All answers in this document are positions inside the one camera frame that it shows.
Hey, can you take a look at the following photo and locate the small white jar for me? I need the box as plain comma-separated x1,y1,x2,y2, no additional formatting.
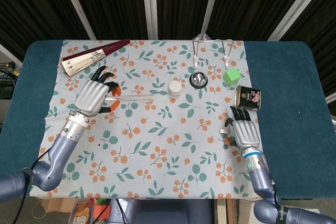
169,81,182,97

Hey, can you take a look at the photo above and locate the black tin can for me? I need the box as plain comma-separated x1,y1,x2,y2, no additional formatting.
234,85,261,111

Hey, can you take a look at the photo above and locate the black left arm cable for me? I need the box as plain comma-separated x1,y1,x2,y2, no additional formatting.
18,149,55,224

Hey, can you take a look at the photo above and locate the orange box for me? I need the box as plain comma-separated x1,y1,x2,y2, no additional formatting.
93,202,112,220

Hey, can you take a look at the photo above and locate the white frame post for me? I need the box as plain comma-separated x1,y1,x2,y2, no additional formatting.
201,0,224,40
267,0,328,41
57,0,97,40
0,42,23,65
141,0,160,40

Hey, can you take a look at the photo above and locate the silver call bell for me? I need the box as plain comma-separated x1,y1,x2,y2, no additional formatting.
189,71,208,89

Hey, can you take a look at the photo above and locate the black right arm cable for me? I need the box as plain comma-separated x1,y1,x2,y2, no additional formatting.
264,155,280,209

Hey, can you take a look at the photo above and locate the floral printed tablecloth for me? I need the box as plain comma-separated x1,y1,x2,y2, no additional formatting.
28,39,271,200

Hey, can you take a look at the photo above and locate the green cube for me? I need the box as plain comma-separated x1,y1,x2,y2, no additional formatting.
223,68,242,86

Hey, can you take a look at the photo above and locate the grey robot torso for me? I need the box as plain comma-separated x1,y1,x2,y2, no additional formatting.
109,198,216,224

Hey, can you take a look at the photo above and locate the clear glass test tube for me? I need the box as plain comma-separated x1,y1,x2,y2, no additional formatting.
104,94,155,102

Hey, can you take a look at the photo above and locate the metal rod frame stand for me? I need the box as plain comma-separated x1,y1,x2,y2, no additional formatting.
192,37,235,67

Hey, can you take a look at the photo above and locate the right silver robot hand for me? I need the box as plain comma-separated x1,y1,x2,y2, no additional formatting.
224,105,261,149

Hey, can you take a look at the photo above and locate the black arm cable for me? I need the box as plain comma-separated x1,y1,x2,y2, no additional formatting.
18,149,55,224
264,155,280,209

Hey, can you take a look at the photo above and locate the dark pleated curtain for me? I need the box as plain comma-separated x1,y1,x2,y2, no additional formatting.
0,0,336,59

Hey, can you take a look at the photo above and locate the folding paper fan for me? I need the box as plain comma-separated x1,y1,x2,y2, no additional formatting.
60,38,131,77

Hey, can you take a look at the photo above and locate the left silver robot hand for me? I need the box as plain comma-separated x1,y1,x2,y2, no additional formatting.
74,66,122,118

